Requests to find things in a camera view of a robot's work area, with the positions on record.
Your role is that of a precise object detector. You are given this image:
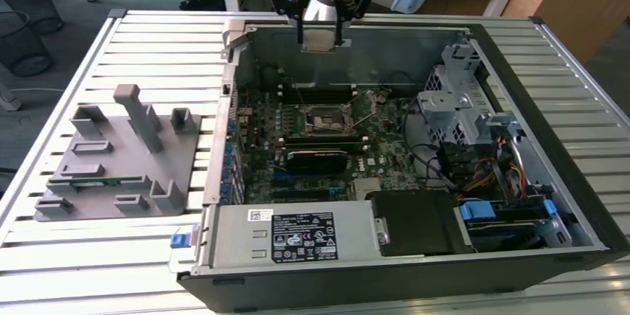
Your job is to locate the small black graphics card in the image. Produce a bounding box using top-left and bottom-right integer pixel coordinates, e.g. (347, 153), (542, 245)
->
(283, 148), (350, 176)

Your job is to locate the coloured wire bundle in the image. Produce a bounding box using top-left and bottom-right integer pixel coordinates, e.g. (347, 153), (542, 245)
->
(459, 136), (531, 198)

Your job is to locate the thin metal locking lever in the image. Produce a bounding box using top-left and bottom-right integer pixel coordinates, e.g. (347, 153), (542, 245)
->
(312, 122), (347, 134)
(292, 79), (310, 108)

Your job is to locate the green RAM stick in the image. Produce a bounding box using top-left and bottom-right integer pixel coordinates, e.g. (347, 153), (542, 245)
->
(68, 177), (124, 187)

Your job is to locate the black CPU socket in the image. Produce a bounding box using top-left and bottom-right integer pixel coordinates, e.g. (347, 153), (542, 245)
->
(300, 103), (355, 136)

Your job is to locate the blue case latch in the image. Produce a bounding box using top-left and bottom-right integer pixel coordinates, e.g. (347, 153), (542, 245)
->
(168, 232), (192, 249)

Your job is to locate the wooden cabinet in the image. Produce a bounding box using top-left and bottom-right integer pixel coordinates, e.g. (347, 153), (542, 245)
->
(500, 0), (630, 64)

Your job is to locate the grey plastic parts rack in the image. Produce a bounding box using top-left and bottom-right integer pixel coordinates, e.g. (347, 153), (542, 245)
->
(32, 83), (203, 223)

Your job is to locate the black mesh waste bin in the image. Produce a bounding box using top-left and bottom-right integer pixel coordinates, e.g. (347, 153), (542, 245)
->
(0, 0), (65, 34)
(0, 21), (53, 77)

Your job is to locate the black RAM slot bank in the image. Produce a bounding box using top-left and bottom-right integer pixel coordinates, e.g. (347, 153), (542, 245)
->
(278, 83), (359, 97)
(280, 135), (370, 153)

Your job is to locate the green motherboard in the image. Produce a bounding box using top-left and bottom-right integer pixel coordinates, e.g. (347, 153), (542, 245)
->
(229, 86), (447, 206)

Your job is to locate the small silver heatsink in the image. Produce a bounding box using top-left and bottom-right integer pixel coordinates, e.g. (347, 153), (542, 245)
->
(351, 177), (382, 198)

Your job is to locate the silver metal drive cage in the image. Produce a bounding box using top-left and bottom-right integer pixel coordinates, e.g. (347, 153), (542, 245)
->
(415, 44), (523, 147)

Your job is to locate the blue plastic clip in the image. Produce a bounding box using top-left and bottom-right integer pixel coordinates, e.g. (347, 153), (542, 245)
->
(539, 198), (559, 220)

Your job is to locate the black open PC case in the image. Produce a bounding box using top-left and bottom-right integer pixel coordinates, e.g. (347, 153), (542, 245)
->
(175, 15), (630, 314)

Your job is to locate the silver CPU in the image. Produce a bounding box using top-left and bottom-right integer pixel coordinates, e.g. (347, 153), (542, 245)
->
(300, 29), (342, 53)

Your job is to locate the silver power supply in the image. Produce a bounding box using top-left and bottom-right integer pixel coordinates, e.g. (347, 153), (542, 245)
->
(192, 200), (384, 269)

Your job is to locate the blue disk carrier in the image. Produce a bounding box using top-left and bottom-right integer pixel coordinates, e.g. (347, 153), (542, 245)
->
(455, 199), (496, 226)

